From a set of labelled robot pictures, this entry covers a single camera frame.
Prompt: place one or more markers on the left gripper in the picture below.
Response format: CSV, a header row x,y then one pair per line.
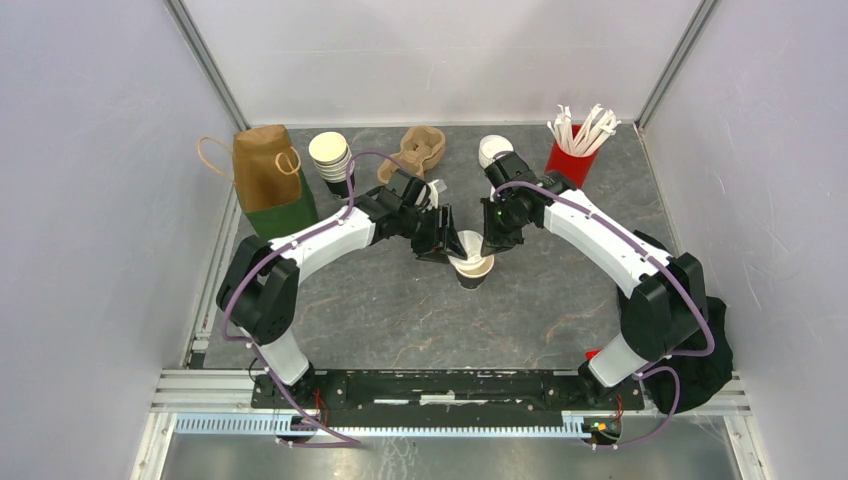
x,y
442,241

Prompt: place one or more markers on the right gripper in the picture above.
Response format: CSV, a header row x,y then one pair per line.
x,y
500,241

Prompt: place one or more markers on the white cup lid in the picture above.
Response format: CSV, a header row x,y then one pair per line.
x,y
472,242

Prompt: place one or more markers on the black paper coffee cup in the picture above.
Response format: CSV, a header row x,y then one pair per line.
x,y
471,275

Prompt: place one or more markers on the brown paper bag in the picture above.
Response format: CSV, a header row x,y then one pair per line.
x,y
266,167

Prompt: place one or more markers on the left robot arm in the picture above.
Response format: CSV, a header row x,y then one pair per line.
x,y
260,288

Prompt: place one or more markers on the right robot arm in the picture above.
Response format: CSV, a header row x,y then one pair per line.
x,y
665,299

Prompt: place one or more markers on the cardboard cup carrier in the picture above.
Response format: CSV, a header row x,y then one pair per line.
x,y
421,149

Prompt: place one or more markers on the stack of white lids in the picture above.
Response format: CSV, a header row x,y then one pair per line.
x,y
490,147

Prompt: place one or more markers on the red straw holder cup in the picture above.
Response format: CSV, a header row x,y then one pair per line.
x,y
575,168

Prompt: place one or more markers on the stack of paper cups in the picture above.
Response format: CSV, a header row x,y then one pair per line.
x,y
331,155

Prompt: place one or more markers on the green box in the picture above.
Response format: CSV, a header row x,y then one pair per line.
x,y
284,220

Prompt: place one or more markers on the black cloth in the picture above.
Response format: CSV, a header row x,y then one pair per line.
x,y
700,377

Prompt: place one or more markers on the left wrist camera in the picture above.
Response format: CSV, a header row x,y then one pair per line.
x,y
434,190

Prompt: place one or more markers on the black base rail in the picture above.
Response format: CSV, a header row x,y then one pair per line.
x,y
457,398

